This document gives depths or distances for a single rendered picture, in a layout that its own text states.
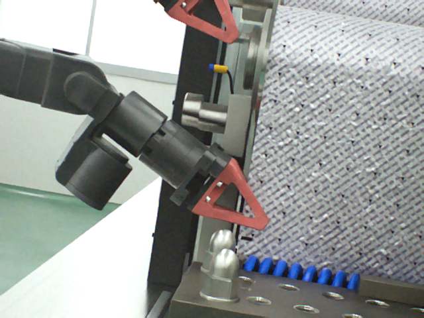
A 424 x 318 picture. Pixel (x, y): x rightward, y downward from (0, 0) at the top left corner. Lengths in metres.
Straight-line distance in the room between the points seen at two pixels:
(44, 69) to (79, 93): 0.04
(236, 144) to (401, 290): 0.26
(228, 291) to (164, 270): 0.54
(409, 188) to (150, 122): 0.28
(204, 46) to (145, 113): 0.36
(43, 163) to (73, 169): 5.87
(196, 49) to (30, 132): 5.58
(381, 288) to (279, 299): 0.12
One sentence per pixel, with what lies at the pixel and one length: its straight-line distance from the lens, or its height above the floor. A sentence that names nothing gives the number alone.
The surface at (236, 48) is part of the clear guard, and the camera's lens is 1.99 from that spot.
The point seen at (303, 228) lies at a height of 1.08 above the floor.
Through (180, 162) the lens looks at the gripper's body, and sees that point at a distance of 0.93.
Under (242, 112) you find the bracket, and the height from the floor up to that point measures 1.19.
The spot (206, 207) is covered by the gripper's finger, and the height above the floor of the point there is 1.09.
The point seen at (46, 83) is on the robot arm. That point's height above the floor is 1.19.
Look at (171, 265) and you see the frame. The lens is 1.32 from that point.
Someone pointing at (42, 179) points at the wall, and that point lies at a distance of 6.84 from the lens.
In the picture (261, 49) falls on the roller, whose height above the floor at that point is 1.26.
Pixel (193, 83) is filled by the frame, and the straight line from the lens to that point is 1.29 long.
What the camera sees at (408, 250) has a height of 1.07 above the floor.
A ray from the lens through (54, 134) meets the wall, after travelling 6.78.
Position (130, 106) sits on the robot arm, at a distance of 0.94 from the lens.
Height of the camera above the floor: 1.24
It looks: 6 degrees down
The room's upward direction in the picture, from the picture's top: 9 degrees clockwise
